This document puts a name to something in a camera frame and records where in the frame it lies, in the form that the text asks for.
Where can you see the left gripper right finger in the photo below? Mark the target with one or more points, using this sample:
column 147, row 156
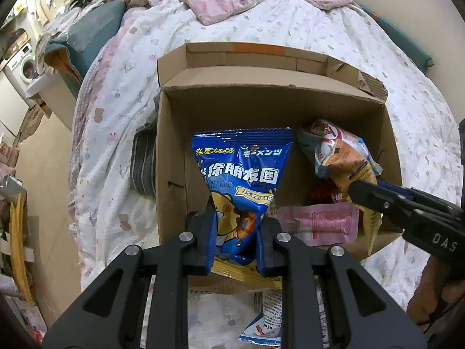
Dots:
column 328, row 299

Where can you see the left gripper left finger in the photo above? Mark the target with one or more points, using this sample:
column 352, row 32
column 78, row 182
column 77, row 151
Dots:
column 140, row 299

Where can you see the blue white snack bag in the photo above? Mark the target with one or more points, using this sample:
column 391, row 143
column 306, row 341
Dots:
column 265, row 329

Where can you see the pink snack packet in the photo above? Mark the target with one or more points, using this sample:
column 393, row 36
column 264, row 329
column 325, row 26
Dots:
column 321, row 225

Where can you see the tan brown snack packet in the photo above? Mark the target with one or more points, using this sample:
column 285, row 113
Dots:
column 353, row 174

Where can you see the blue cartoon snack bag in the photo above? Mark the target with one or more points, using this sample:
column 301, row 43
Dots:
column 242, row 169

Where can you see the shrimp flakes snack bag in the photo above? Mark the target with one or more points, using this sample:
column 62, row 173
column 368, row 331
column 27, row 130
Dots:
column 317, row 141

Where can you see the red snack bag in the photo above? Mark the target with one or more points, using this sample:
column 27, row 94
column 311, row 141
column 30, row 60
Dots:
column 322, row 194

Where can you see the person right hand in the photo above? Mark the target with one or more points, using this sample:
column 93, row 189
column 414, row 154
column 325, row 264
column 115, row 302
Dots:
column 431, row 288

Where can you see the white patterned bed quilt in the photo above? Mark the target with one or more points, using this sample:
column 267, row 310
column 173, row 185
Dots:
column 120, row 91

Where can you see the wooden drying rack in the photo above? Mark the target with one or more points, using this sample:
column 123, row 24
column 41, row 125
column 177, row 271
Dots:
column 13, row 191

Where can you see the grey striped cloth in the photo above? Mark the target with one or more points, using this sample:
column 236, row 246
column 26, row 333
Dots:
column 142, row 169

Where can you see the teal bolster right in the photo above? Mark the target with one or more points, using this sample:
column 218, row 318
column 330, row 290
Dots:
column 396, row 40

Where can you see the brown cardboard box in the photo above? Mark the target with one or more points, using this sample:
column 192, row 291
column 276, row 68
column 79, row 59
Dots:
column 210, row 86

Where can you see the white washing machine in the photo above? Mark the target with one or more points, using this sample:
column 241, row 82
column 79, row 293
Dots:
column 20, row 68

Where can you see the teal cushion left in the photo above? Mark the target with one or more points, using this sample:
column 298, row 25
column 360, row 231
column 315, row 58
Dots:
column 73, row 51

